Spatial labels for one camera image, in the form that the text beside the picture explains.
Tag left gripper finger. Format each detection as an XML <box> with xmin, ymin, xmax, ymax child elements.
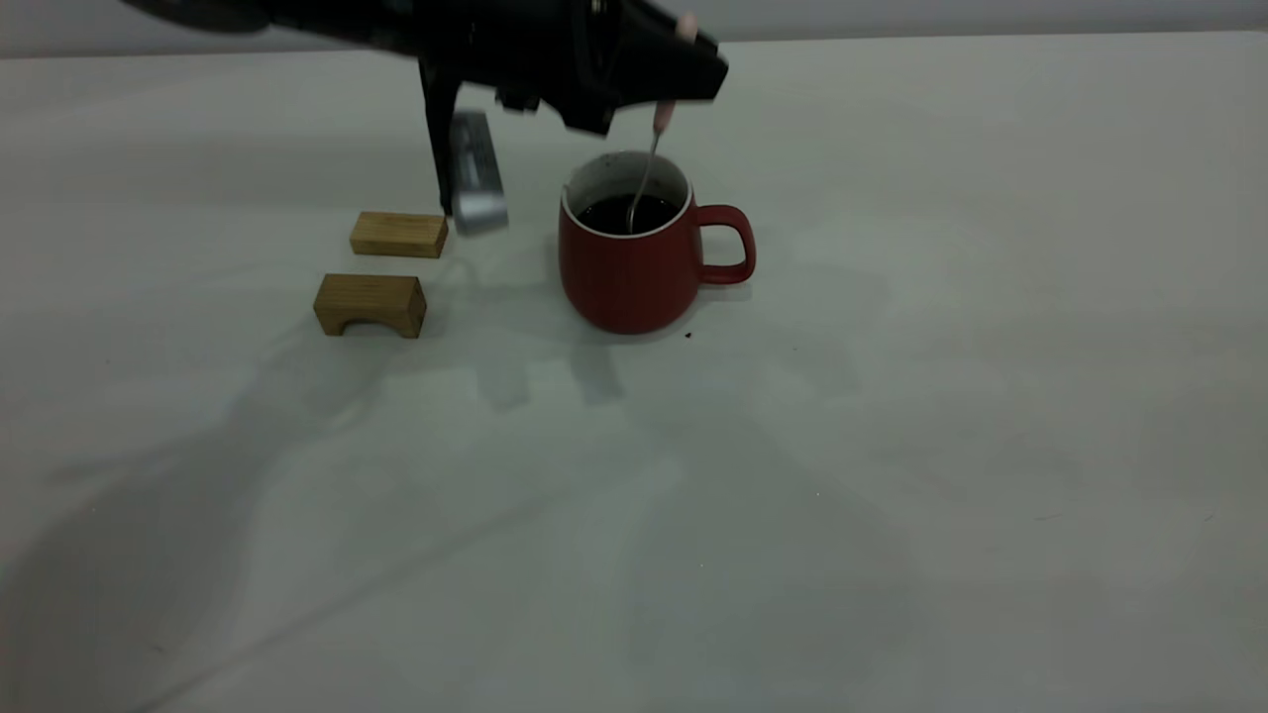
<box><xmin>619</xmin><ymin>35</ymin><xmax>730</xmax><ymax>112</ymax></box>
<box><xmin>622</xmin><ymin>0</ymin><xmax>718</xmax><ymax>49</ymax></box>

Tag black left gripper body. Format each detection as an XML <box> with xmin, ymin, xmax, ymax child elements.
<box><xmin>416</xmin><ymin>0</ymin><xmax>635</xmax><ymax>137</ymax></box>

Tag metal spoon with pink handle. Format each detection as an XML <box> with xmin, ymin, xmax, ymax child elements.
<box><xmin>627</xmin><ymin>14</ymin><xmax>696</xmax><ymax>235</ymax></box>

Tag red ceramic cup with handle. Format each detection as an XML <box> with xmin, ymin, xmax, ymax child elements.
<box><xmin>558</xmin><ymin>151</ymin><xmax>757</xmax><ymax>336</ymax></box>

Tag dark coffee liquid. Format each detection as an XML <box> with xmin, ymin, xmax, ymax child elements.
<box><xmin>578</xmin><ymin>194</ymin><xmax>680</xmax><ymax>235</ymax></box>

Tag flat rectangular wooden block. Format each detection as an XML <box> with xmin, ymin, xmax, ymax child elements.
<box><xmin>350</xmin><ymin>212</ymin><xmax>450</xmax><ymax>260</ymax></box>

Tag arched wooden block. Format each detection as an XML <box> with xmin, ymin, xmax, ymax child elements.
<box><xmin>314</xmin><ymin>273</ymin><xmax>428</xmax><ymax>340</ymax></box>

